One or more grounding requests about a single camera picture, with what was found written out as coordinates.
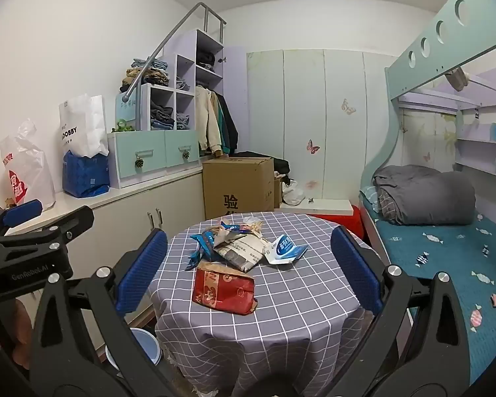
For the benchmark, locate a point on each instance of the teal bunk bed frame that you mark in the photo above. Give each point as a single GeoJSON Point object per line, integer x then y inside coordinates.
{"type": "Point", "coordinates": [421, 45]}

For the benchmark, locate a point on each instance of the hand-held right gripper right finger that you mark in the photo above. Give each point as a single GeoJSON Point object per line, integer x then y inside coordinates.
{"type": "Point", "coordinates": [355, 273]}

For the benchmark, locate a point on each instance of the white plastic bag red print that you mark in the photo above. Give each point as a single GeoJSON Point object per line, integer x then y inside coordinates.
{"type": "Point", "coordinates": [29, 165]}

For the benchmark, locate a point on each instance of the beige hanging object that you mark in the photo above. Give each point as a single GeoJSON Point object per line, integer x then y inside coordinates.
{"type": "Point", "coordinates": [456, 78]}

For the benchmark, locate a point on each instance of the light blue trash bin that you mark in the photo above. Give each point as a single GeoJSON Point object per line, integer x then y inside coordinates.
{"type": "Point", "coordinates": [142, 347]}

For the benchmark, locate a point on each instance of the green toy plant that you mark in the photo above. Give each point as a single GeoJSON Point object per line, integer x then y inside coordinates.
{"type": "Point", "coordinates": [122, 126]}

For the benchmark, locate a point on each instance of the small white plastic bag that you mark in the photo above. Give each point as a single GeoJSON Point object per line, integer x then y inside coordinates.
{"type": "Point", "coordinates": [293, 194]}

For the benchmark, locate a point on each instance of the brown cardboard box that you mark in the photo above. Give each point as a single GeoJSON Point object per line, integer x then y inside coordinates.
{"type": "Point", "coordinates": [235, 182]}

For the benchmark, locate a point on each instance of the clear plastic wrapper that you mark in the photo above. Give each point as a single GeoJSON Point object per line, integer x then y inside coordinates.
{"type": "Point", "coordinates": [252, 223]}

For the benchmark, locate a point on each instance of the dark hanging jacket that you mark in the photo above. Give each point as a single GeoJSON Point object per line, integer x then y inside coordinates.
{"type": "Point", "coordinates": [229, 126]}

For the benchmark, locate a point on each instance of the red paper snack bag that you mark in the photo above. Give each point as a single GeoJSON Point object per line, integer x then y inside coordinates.
{"type": "Point", "coordinates": [227, 291]}

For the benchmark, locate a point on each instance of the pinecone drawer knob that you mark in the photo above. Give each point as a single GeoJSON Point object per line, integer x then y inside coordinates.
{"type": "Point", "coordinates": [186, 155]}
{"type": "Point", "coordinates": [139, 162]}

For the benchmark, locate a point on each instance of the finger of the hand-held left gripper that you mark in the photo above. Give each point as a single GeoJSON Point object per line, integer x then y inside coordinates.
{"type": "Point", "coordinates": [22, 211]}
{"type": "Point", "coordinates": [66, 227]}

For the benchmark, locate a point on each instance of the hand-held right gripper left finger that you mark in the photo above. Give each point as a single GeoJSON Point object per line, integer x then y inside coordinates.
{"type": "Point", "coordinates": [142, 273]}

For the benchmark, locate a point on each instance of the blue snack wrapper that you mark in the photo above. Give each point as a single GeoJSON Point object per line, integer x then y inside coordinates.
{"type": "Point", "coordinates": [204, 242]}

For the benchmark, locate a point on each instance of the grey metal handrail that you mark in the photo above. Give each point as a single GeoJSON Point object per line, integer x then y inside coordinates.
{"type": "Point", "coordinates": [177, 29]}

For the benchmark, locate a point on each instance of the blue bag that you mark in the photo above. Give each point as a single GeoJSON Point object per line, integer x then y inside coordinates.
{"type": "Point", "coordinates": [84, 175]}

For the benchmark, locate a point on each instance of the pink butterfly sticker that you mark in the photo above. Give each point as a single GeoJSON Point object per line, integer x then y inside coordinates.
{"type": "Point", "coordinates": [313, 147]}

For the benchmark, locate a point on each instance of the teal drawer unit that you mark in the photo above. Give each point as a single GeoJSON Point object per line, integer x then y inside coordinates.
{"type": "Point", "coordinates": [148, 149]}

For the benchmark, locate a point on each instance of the stack of folded clothes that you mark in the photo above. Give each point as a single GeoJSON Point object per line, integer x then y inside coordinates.
{"type": "Point", "coordinates": [148, 75]}

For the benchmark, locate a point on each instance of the teal candy print bedsheet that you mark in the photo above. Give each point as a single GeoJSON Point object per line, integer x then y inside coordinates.
{"type": "Point", "coordinates": [438, 248]}

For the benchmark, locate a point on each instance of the purple cubby shelf unit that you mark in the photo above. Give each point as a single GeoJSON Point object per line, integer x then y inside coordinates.
{"type": "Point", "coordinates": [235, 99]}

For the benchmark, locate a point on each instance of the dark folded clothes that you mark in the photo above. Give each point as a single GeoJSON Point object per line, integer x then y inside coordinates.
{"type": "Point", "coordinates": [206, 60]}

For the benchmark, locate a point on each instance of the beige hanging jacket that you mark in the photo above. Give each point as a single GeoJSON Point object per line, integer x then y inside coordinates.
{"type": "Point", "coordinates": [208, 120]}

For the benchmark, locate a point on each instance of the grey quilt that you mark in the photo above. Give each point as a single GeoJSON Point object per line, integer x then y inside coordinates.
{"type": "Point", "coordinates": [430, 194]}

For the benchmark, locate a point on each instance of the white board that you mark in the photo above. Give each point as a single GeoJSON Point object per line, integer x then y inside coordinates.
{"type": "Point", "coordinates": [318, 206]}

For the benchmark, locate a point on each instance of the folded jeans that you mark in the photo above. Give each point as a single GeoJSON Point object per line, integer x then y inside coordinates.
{"type": "Point", "coordinates": [163, 118]}

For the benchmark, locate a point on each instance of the person's left hand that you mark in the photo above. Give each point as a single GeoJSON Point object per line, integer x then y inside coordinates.
{"type": "Point", "coordinates": [22, 326]}

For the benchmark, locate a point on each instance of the pale butterfly sticker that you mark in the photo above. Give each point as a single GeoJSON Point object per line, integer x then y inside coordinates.
{"type": "Point", "coordinates": [348, 106]}

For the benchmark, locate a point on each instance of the black clothes pile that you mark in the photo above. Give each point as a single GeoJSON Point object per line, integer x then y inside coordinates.
{"type": "Point", "coordinates": [281, 165]}

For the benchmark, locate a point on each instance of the white paper shopping bag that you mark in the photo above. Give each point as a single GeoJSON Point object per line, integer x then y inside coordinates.
{"type": "Point", "coordinates": [82, 124]}

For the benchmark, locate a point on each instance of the white wardrobe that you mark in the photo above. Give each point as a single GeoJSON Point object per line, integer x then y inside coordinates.
{"type": "Point", "coordinates": [297, 103]}

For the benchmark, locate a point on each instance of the grey checked tablecloth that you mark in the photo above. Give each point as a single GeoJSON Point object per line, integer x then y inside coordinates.
{"type": "Point", "coordinates": [293, 297]}

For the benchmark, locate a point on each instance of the blue white torn carton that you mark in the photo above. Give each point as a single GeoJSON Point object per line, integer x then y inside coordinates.
{"type": "Point", "coordinates": [285, 250]}

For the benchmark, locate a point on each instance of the red cloth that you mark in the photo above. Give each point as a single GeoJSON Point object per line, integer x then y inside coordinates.
{"type": "Point", "coordinates": [355, 223]}

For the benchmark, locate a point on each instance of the white low cabinet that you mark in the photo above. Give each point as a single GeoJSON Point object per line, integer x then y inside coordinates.
{"type": "Point", "coordinates": [120, 219]}

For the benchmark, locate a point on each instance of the newspaper print paper bag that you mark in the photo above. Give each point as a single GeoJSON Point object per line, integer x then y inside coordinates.
{"type": "Point", "coordinates": [239, 252]}

